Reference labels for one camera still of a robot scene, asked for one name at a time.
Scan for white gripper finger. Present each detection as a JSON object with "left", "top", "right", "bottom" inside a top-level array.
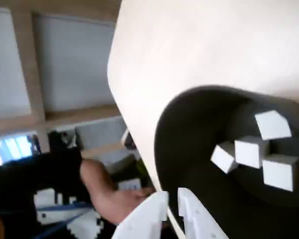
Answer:
[
  {"left": 116, "top": 191, "right": 169, "bottom": 239},
  {"left": 177, "top": 188, "right": 230, "bottom": 239}
]

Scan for white cube block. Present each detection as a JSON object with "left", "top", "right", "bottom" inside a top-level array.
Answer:
[
  {"left": 234, "top": 135, "right": 271, "bottom": 169},
  {"left": 210, "top": 141, "right": 239, "bottom": 174},
  {"left": 254, "top": 110, "right": 293, "bottom": 140},
  {"left": 261, "top": 153, "right": 299, "bottom": 192}
]

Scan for bare person forearm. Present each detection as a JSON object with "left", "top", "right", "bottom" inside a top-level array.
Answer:
[{"left": 80, "top": 158, "right": 140, "bottom": 225}]

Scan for black pot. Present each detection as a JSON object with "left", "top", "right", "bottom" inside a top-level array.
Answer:
[{"left": 154, "top": 85, "right": 299, "bottom": 239}]

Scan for bare person hand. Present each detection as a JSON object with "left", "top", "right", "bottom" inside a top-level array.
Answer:
[{"left": 114, "top": 186, "right": 156, "bottom": 224}]

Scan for small white box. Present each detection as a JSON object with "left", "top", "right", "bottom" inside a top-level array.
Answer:
[{"left": 118, "top": 178, "right": 142, "bottom": 192}]

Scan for white and blue device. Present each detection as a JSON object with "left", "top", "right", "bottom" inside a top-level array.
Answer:
[{"left": 34, "top": 188, "right": 105, "bottom": 239}]

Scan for bright blue white screen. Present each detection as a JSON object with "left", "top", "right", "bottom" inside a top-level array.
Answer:
[{"left": 0, "top": 134, "right": 39, "bottom": 168}]

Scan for wooden shelf with grey panels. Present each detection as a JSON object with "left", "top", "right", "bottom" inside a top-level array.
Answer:
[{"left": 0, "top": 6, "right": 122, "bottom": 131}]

